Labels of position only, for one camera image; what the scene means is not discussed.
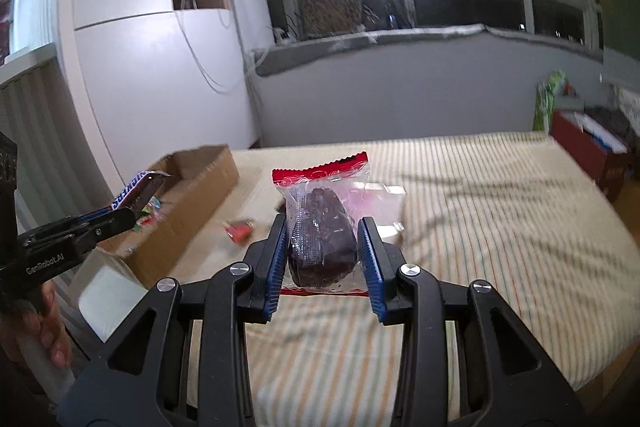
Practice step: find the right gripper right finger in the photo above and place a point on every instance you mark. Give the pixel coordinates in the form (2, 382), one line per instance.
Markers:
(380, 263)

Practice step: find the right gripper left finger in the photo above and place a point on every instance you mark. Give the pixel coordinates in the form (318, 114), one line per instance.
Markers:
(261, 274)

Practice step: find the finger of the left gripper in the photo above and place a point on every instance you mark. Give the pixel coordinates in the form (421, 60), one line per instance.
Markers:
(63, 225)
(116, 222)

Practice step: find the Snickers bar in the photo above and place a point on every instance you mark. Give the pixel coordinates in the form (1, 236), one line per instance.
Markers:
(137, 193)

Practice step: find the small red candy packet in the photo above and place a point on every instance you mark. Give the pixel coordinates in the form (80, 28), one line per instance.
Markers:
(239, 231)

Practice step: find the chocolate cake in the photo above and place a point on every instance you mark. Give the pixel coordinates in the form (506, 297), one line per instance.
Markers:
(322, 238)

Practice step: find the person's left hand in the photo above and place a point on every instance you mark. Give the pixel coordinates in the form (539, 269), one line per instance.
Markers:
(46, 327)

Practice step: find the cardboard box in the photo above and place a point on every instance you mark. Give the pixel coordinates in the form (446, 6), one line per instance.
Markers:
(200, 180)

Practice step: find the clear pink snack packet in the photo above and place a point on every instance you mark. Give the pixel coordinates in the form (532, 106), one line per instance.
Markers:
(383, 203)

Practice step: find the striped bed sheet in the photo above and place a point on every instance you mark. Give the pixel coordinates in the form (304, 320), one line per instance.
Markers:
(510, 208)

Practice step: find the white wardrobe cabinet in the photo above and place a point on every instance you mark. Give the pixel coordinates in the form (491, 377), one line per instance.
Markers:
(144, 77)

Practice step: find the grey windowsill mat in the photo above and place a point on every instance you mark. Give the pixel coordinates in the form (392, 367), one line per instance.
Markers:
(286, 57)

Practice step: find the green plastic bag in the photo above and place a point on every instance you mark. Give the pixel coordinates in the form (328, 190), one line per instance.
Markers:
(546, 94)

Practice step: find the red storage box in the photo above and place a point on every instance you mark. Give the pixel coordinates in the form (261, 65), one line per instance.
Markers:
(603, 157)

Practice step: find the leopard pattern cushion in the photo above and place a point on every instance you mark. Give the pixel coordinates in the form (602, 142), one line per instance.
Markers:
(324, 18)

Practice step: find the ring light tripod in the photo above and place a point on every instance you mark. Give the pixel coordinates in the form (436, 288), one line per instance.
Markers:
(385, 15)

